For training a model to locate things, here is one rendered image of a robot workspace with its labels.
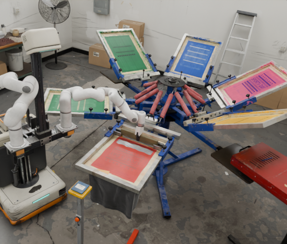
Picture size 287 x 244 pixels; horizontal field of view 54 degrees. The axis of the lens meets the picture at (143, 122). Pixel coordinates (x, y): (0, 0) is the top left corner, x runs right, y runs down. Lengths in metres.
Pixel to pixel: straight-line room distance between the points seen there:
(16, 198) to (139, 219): 1.30
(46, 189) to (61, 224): 0.40
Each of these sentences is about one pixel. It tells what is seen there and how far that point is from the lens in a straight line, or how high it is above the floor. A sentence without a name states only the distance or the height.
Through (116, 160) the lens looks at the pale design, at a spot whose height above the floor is 0.96.
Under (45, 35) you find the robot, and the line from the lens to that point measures 2.02.
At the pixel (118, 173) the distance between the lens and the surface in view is 2.37.
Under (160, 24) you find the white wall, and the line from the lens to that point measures 6.71.
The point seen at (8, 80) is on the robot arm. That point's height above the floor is 1.72.
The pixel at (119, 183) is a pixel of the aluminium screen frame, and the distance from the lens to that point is 2.24.
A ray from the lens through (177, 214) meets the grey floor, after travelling 3.44.
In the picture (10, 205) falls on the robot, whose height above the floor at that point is 0.28.
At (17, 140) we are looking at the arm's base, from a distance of 2.35.
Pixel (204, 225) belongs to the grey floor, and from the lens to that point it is 3.43.
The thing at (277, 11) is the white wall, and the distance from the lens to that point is 6.24.
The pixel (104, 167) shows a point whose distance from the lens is 2.42.
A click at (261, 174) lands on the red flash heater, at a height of 1.10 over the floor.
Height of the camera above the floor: 2.54
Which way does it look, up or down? 31 degrees down
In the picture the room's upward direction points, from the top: 8 degrees clockwise
